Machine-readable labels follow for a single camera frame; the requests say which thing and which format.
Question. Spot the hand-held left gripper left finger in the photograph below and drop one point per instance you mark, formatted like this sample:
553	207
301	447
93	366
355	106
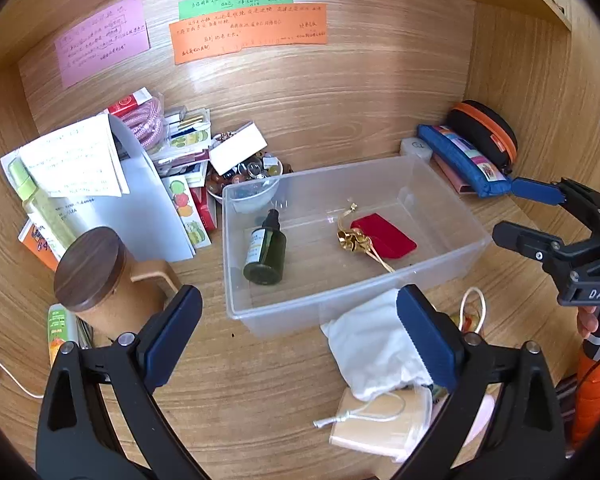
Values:
172	335

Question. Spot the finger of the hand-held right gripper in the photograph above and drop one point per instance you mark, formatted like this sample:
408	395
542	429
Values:
530	190
520	237

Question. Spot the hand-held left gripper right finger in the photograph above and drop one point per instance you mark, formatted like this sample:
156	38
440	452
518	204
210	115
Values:
425	330

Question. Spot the clear plastic storage box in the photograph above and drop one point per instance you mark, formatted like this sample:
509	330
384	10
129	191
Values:
330	280

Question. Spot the wooden desktop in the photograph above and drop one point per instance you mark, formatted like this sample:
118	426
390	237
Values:
270	385

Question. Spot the person's right hand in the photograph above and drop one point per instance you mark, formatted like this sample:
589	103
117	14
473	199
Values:
587	320

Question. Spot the pink notebook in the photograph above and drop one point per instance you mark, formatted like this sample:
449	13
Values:
455	180

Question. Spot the blue pencil case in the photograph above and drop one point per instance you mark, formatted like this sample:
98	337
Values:
460	157

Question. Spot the black case with orange zip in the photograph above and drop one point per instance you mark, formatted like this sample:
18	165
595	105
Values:
480	125

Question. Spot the cork mug with wooden lid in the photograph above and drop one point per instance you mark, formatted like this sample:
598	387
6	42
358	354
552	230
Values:
95	280

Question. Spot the red velvet pouch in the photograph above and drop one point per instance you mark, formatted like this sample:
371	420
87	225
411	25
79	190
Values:
385	235

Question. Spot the pink flat item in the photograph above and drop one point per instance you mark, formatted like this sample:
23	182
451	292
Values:
480	425

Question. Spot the green and orange tube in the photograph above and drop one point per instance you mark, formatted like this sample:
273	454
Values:
60	332

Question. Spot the gold ribbon charm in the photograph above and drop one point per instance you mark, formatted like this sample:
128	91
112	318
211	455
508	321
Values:
352	241

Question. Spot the fruit sticker strip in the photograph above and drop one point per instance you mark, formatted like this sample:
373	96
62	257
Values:
187	215

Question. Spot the white round tape case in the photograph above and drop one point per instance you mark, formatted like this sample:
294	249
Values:
414	147

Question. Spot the dark green spray bottle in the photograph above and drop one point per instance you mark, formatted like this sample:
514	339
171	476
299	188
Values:
266	250

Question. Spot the red booklet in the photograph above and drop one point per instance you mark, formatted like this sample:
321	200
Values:
206	210

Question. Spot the white paper folder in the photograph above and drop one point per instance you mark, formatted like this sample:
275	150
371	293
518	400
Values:
145	200

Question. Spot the small clear bowl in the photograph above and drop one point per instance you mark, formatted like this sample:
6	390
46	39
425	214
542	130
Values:
252	197

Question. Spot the orange packet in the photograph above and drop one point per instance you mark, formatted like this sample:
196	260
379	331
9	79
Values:
35	245

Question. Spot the bowl of beads and trinkets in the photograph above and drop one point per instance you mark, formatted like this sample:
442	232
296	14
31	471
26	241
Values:
260	170

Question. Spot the light green bottle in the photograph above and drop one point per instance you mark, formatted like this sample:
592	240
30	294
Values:
35	200

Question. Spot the pile of sticker sheets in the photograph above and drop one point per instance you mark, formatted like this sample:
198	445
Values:
187	137

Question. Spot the white rectangular box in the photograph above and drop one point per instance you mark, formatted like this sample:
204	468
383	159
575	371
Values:
237	147

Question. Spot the handwritten white paper sheet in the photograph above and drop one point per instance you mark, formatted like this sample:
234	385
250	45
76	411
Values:
75	160

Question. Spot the red and white box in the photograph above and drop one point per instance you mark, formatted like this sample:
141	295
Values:
127	102

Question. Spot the pink paper note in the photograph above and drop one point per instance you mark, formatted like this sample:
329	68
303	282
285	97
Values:
102	40

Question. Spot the orange paper note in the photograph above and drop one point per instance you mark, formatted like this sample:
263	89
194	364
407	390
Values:
250	35

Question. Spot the green paper note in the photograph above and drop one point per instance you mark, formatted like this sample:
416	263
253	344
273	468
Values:
230	2

